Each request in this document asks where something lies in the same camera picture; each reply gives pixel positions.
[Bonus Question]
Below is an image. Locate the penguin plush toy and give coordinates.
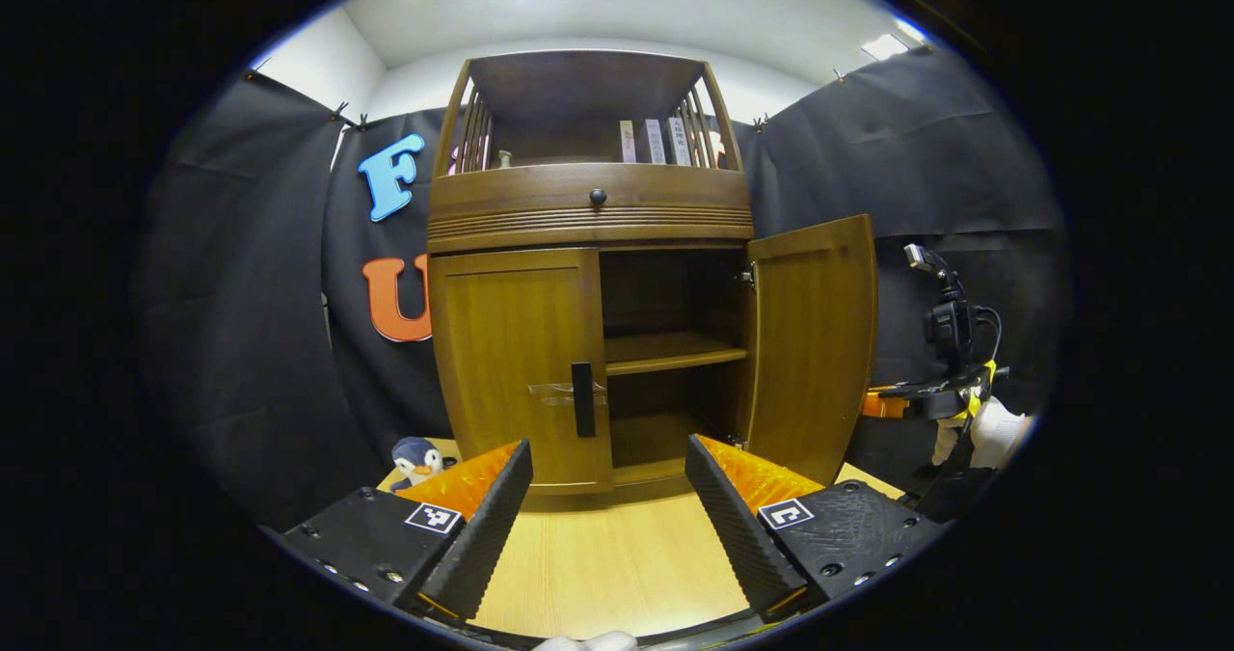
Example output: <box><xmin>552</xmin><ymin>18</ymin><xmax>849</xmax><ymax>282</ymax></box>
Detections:
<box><xmin>390</xmin><ymin>437</ymin><xmax>446</xmax><ymax>491</ymax></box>

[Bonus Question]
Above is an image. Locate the black backdrop cloth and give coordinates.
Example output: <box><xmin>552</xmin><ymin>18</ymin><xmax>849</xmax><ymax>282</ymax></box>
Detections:
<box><xmin>130</xmin><ymin>43</ymin><xmax>1071</xmax><ymax>536</ymax></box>

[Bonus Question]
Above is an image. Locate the wooden shoe cabinet door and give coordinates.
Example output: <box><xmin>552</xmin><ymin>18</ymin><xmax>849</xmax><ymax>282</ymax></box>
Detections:
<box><xmin>429</xmin><ymin>248</ymin><xmax>614</xmax><ymax>494</ymax></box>
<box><xmin>742</xmin><ymin>213</ymin><xmax>879</xmax><ymax>486</ymax></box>

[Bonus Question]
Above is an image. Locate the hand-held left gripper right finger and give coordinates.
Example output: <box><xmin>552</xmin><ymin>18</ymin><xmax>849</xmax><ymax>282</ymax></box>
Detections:
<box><xmin>684</xmin><ymin>434</ymin><xmax>951</xmax><ymax>623</ymax></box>

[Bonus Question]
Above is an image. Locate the small ceiling light panel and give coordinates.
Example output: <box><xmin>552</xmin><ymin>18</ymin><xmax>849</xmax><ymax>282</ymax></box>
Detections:
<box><xmin>861</xmin><ymin>19</ymin><xmax>927</xmax><ymax>62</ymax></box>

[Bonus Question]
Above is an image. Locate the wooden double-door shoe cabinet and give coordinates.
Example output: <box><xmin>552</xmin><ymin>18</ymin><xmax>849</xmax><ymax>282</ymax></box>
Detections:
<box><xmin>426</xmin><ymin>50</ymin><xmax>756</xmax><ymax>514</ymax></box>

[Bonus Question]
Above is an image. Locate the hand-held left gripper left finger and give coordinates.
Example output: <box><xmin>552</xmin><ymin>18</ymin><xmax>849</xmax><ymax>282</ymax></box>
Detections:
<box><xmin>275</xmin><ymin>439</ymin><xmax>534</xmax><ymax>625</ymax></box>

